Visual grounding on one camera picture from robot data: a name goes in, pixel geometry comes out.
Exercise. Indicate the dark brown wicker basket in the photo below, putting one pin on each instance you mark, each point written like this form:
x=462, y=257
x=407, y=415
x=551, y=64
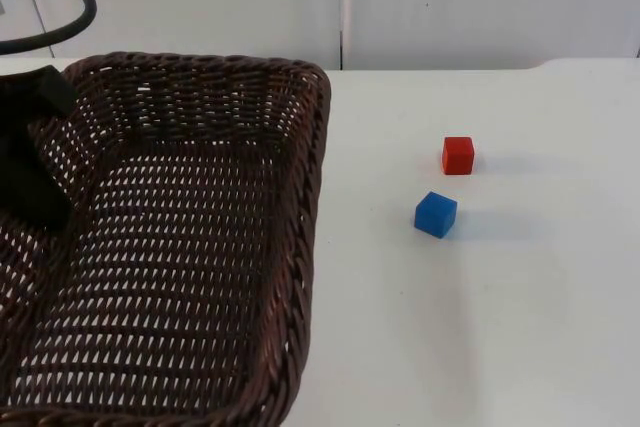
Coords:
x=180, y=247

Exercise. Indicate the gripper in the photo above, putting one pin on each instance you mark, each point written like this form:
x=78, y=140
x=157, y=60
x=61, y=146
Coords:
x=17, y=147

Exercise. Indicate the blue cube block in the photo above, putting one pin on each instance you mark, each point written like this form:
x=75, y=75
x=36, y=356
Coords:
x=435, y=214

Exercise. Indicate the red cube block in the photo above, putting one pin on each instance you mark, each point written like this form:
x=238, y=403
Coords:
x=457, y=156

